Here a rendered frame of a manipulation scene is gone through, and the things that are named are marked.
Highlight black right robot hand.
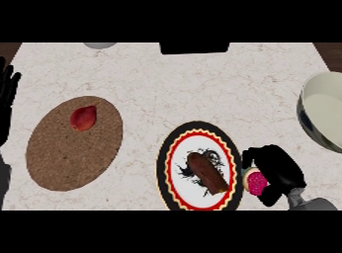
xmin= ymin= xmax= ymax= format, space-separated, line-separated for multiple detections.
xmin=240 ymin=143 xmax=308 ymax=208

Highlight pink frosted cupcake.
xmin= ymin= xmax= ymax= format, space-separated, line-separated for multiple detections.
xmin=242 ymin=166 xmax=271 ymax=197

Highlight black red white plate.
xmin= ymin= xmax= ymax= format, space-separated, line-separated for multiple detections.
xmin=156 ymin=121 xmax=245 ymax=211

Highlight cream bowl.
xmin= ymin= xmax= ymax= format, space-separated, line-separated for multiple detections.
xmin=295 ymin=71 xmax=342 ymax=157

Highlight brown chocolate bar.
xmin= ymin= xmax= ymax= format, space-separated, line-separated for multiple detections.
xmin=186 ymin=151 xmax=231 ymax=196

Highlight round brown cork placemat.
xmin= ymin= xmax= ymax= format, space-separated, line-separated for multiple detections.
xmin=26 ymin=95 xmax=126 ymax=193

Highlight grey round object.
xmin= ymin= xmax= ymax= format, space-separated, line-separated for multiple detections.
xmin=84 ymin=42 xmax=119 ymax=50

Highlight black appliance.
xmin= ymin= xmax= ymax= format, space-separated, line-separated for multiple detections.
xmin=159 ymin=42 xmax=231 ymax=55

